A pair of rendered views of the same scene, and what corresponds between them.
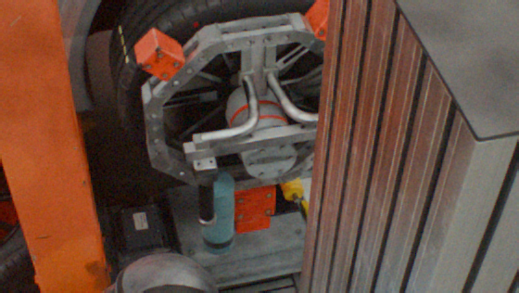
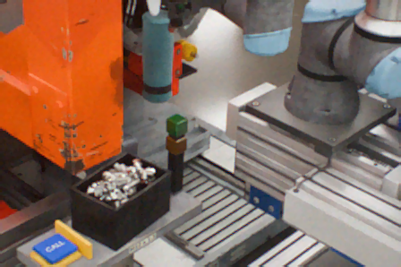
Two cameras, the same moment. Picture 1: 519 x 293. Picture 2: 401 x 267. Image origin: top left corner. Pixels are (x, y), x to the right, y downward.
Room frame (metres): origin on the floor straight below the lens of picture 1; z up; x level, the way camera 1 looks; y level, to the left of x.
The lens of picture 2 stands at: (-0.47, 1.08, 1.63)
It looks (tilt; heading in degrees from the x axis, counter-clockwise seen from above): 31 degrees down; 329
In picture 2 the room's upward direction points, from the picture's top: 3 degrees clockwise
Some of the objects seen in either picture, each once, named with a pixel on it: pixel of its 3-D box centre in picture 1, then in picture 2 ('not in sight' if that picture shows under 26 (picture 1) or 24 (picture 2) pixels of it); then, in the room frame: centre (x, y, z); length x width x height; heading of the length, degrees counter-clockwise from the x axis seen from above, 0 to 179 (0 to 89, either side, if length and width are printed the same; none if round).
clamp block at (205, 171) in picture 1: (202, 160); not in sight; (1.27, 0.12, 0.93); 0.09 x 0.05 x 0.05; 16
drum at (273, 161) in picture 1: (260, 130); not in sight; (1.45, 0.00, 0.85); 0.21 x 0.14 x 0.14; 16
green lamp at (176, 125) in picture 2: not in sight; (176, 125); (0.97, 0.26, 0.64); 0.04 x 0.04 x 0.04; 16
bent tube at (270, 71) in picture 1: (310, 83); not in sight; (1.42, -0.11, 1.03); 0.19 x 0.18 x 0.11; 16
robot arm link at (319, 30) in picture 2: not in sight; (334, 31); (0.64, 0.10, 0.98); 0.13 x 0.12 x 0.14; 2
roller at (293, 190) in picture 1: (283, 162); (165, 41); (1.64, -0.07, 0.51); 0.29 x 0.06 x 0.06; 16
